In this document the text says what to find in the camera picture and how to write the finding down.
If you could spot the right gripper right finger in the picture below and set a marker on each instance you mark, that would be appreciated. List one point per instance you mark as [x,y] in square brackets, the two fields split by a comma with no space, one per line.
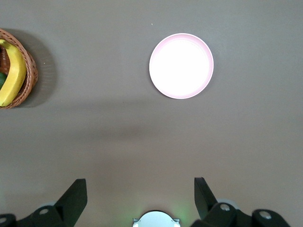
[206,203]

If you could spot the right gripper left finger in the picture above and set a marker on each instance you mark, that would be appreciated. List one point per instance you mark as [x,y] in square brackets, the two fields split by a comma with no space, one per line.
[71,201]

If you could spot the yellow banana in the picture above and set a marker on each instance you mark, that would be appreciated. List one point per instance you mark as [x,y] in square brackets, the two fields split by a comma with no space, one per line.
[14,71]

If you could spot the brown wicker basket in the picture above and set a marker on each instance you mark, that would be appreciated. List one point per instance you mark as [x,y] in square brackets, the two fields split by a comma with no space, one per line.
[29,75]

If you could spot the green avocado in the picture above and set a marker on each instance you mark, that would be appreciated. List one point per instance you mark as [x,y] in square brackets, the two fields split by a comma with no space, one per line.
[2,80]

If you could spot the pink round plate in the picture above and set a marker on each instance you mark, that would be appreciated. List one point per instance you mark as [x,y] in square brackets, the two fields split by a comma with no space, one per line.
[181,66]

